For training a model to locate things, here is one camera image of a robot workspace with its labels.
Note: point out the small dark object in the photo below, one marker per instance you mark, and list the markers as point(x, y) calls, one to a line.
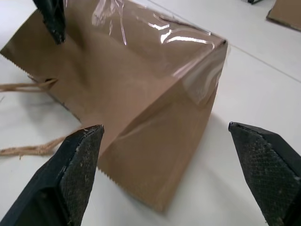
point(252, 1)

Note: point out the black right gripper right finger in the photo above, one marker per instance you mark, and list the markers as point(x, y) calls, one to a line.
point(272, 169)

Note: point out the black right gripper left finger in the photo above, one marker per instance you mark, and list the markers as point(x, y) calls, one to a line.
point(58, 183)

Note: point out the brown cardboard piece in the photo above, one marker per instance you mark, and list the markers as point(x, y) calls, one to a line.
point(287, 14)

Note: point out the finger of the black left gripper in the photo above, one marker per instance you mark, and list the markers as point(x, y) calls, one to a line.
point(53, 16)

